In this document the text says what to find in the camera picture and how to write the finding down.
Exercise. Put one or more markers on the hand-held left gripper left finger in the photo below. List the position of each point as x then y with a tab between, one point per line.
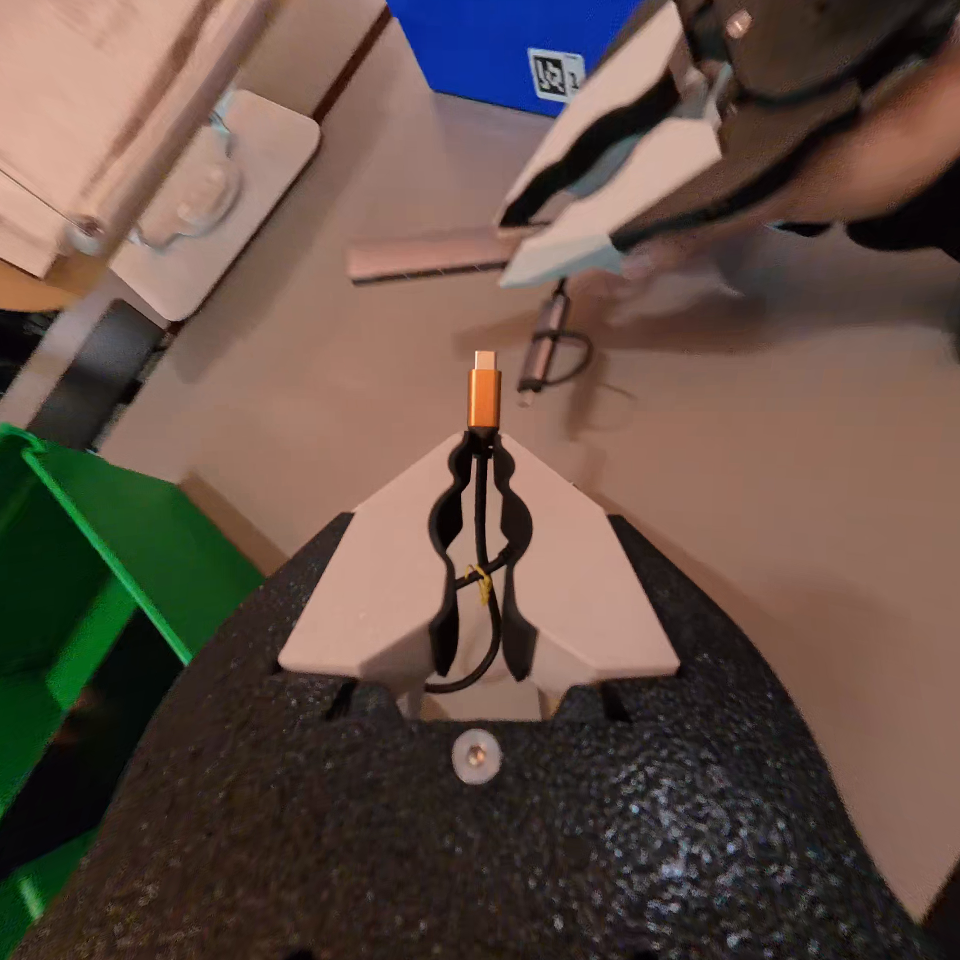
360	600

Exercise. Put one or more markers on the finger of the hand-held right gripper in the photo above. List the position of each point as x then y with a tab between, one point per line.
600	97
637	180

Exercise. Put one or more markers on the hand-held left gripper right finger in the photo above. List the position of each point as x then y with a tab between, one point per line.
592	600

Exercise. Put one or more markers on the blue plastic bin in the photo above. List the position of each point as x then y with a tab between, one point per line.
480	45

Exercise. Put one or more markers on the green plastic bin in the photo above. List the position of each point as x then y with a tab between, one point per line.
75	562

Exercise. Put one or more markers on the person's right forearm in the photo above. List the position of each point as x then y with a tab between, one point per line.
922	217

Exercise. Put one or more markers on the person's right hand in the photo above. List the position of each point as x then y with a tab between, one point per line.
900	142

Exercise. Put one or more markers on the wooden document stand white base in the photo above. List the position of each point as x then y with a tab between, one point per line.
247	165

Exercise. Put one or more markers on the printed instruction sheet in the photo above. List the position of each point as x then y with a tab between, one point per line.
90	112

